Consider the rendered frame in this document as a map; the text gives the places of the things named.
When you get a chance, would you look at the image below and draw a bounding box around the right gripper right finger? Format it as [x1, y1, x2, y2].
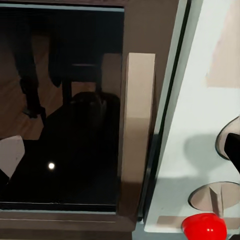
[224, 132, 240, 173]

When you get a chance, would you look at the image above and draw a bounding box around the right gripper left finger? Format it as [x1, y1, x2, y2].
[0, 132, 26, 193]

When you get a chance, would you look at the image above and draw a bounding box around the microwave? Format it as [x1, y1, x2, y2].
[0, 0, 240, 240]

